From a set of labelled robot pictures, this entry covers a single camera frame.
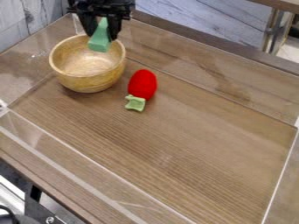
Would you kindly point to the clear acrylic front barrier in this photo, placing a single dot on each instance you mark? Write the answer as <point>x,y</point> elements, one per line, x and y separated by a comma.
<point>99,196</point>

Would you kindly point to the red plush strawberry toy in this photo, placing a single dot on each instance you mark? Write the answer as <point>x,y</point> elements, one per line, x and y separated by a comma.
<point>141,89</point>

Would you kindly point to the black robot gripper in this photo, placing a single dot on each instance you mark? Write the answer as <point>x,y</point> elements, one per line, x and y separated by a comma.
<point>114,9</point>

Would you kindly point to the metal table leg background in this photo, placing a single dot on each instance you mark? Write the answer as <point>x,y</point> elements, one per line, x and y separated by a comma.
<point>277,30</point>

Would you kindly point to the black table frame leg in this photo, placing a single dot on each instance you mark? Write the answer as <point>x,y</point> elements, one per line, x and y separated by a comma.
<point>23,211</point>

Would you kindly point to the green rectangular block stick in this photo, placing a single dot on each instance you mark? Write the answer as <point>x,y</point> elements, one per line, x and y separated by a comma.
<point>99,41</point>

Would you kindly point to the wooden brown bowl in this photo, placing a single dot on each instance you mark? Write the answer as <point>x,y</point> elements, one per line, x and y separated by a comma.
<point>83,70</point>

